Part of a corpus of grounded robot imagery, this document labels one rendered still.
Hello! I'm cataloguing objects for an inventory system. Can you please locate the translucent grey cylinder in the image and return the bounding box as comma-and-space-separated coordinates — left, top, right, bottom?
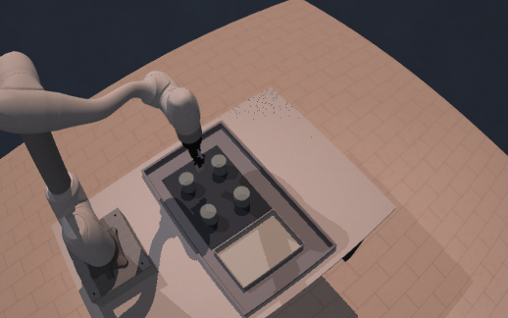
178, 172, 197, 193
200, 204, 219, 226
233, 186, 251, 208
211, 154, 228, 176

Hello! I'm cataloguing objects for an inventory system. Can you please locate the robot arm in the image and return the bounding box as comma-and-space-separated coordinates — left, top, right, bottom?
0, 51, 202, 280

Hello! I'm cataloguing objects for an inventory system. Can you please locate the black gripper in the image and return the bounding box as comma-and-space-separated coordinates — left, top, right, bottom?
182, 137, 205, 173

